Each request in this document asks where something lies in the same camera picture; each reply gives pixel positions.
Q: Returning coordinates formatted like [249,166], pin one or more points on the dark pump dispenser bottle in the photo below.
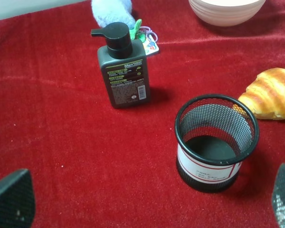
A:
[123,65]

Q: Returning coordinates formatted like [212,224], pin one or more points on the blue plush toy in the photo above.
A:
[106,12]

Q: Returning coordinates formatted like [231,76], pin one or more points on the pink ribbed bowl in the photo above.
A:
[226,13]

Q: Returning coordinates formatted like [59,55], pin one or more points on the colourful paper tag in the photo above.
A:
[149,40]

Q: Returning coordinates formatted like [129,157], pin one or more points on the golden croissant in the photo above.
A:
[265,96]

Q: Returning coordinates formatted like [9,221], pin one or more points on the black mesh pen holder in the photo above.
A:
[215,133]

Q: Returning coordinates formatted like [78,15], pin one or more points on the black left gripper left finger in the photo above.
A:
[17,200]

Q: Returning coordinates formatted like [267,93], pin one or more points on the red velvet tablecloth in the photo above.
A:
[94,166]

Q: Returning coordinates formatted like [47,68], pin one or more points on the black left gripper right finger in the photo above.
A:
[278,196]

